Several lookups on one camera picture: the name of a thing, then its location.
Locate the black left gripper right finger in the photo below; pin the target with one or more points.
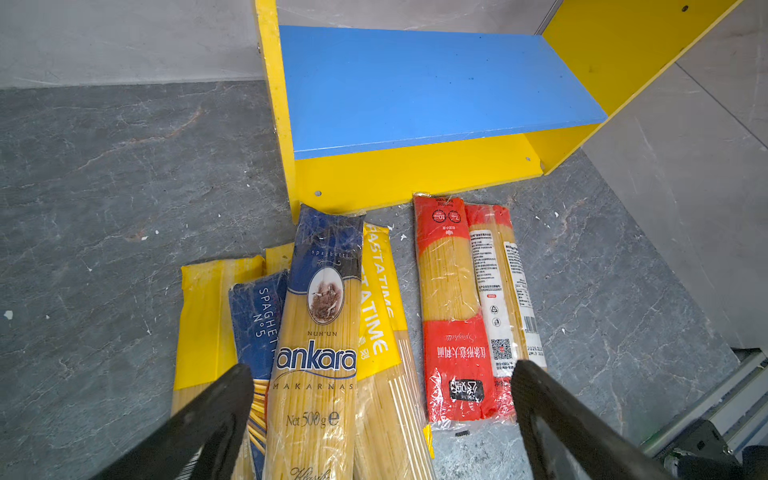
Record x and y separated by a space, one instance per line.
555 425

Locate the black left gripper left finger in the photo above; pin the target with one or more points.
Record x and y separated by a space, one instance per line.
204 440

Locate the red white-label spaghetti bag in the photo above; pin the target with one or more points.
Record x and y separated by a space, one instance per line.
507 308

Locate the blue lower shelf board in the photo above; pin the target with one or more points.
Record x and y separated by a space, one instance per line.
360 90

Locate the blue Ankara spaghetti bag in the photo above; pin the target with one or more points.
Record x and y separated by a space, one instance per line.
311 401

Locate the dark blue spaghetti No5 bag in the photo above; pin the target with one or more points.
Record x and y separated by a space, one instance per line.
256 312

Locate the yellow Pastatime spaghetti bag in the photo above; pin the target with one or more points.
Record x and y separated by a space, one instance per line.
393 439

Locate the yellow shelf unit frame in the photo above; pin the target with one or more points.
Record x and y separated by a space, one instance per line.
614 48

